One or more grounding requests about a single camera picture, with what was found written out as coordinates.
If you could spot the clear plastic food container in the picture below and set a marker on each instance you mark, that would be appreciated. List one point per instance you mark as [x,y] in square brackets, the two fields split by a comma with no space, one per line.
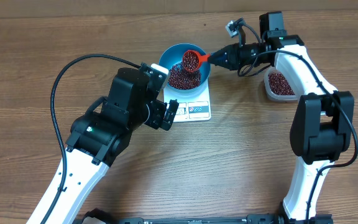
[270,94]

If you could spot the red adzuki beans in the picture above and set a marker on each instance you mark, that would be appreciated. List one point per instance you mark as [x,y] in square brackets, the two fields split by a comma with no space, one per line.
[279,84]

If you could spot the blue plastic bowl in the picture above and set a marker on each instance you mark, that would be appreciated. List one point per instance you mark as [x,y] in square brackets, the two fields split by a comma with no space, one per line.
[173,55]

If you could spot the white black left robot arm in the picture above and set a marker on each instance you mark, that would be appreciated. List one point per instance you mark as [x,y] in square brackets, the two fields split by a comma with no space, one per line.
[100,135]

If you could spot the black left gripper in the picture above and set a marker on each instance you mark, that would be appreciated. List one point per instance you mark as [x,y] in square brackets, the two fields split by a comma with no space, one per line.
[159,108]

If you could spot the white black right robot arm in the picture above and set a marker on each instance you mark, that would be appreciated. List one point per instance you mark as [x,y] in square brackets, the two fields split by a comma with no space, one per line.
[322,127]

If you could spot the orange measuring scoop blue handle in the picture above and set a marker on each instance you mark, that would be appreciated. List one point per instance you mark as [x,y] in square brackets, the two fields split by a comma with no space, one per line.
[192,60]

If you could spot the white digital kitchen scale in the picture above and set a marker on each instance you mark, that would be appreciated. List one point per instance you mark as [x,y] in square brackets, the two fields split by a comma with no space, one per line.
[194,104]

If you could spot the red beans in bowl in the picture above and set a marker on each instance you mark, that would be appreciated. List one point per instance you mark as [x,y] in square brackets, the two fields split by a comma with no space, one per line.
[182,79]

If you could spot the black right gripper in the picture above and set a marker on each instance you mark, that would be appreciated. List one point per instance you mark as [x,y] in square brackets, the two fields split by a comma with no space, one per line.
[234,54]

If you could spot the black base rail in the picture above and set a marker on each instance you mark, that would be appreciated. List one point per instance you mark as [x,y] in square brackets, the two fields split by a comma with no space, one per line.
[99,216]

